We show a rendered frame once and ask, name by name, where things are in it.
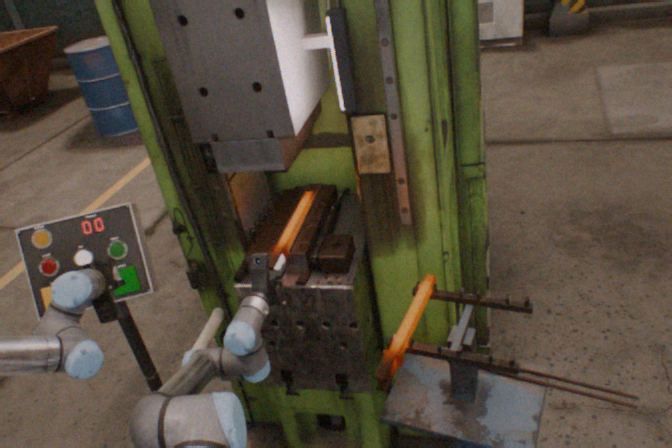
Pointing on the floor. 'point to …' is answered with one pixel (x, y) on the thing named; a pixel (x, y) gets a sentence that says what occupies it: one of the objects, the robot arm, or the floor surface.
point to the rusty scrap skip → (24, 69)
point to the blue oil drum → (102, 86)
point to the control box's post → (137, 345)
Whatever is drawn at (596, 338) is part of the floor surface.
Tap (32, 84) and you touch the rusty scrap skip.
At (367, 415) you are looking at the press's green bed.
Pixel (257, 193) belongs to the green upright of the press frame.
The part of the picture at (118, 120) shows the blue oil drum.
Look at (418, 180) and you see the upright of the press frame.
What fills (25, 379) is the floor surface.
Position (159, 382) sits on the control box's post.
